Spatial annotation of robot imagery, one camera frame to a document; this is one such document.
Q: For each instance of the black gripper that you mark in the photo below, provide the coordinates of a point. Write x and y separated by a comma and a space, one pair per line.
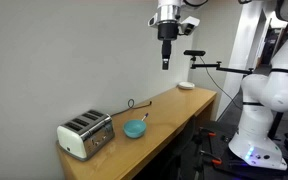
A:
167, 31

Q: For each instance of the teal bowl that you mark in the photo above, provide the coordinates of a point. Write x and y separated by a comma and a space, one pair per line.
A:
134, 128

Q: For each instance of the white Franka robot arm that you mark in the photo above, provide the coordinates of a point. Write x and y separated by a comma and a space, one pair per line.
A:
277, 90

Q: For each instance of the white round disc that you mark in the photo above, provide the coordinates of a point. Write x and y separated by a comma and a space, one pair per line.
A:
186, 85

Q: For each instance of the white pen purple cap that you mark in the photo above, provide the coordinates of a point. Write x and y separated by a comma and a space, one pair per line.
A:
144, 117

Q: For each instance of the cream and chrome toaster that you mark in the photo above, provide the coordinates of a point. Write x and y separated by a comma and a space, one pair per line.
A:
84, 138

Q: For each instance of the black exterior camera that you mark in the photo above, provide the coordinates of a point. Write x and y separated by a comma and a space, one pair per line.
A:
194, 52

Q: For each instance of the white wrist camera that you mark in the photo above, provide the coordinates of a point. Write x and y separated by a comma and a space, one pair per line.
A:
190, 26

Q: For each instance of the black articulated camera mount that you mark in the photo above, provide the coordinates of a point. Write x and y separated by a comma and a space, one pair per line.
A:
217, 67

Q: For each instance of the black camera arm stand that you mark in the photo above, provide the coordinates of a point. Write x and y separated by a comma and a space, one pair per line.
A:
217, 85

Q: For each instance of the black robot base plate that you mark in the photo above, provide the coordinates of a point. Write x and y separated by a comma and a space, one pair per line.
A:
224, 146

